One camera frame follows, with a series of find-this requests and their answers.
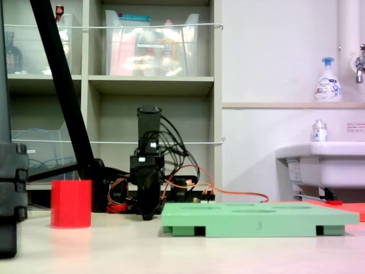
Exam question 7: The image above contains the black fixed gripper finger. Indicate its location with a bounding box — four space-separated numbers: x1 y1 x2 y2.
136 182 157 221

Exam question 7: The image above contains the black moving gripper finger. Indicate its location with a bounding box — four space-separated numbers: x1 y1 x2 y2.
147 170 162 212

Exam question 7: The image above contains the red octagonal pillar block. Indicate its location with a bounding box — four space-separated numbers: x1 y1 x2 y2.
50 179 92 229

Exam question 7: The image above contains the orange flat block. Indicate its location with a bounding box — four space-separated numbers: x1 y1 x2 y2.
307 200 365 223

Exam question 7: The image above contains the beige shelf unit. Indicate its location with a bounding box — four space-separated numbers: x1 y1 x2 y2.
0 0 224 191

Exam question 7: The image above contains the green shape sorter board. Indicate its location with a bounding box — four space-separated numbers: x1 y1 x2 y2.
161 202 360 238

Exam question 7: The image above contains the large clear storage bin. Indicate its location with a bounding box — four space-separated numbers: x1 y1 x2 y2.
104 10 200 77

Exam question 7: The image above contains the bottle with pink cap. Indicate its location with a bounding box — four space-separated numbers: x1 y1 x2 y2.
160 19 184 76

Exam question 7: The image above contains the notched black tripod leg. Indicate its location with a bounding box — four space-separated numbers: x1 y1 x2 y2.
0 0 29 259

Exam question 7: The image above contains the clear storage bin with bottles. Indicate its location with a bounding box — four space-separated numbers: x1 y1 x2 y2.
4 13 74 76

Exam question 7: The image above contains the dark glass bottle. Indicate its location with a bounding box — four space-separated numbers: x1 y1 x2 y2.
4 31 23 74

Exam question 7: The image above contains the small clear sanitizer bottle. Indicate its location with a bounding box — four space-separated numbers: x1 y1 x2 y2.
311 119 329 143

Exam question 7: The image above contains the bottle with red cap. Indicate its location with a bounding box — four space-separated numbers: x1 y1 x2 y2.
54 4 71 55

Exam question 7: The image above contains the white sink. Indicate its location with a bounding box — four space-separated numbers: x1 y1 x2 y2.
274 140 365 190

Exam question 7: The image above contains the white soap pump bottle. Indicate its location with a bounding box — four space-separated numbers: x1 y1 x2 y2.
314 57 343 103

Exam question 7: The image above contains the metal faucet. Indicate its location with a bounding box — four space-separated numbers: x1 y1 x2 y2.
350 43 365 84

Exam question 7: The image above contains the black gripper wire loop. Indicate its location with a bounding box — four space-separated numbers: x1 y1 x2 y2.
139 130 160 156

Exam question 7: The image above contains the red and orange wire bundle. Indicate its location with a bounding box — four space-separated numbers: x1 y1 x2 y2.
107 177 131 213

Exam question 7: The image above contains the white cord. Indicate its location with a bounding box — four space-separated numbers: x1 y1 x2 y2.
11 136 227 145
4 22 224 31

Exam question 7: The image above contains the black arm wire loop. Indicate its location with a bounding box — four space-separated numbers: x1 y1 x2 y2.
158 114 201 188

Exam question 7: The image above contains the thin orange wire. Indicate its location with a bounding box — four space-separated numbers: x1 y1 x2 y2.
161 164 270 204

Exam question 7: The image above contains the clear bin with cables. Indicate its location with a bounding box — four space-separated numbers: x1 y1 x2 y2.
11 121 79 177

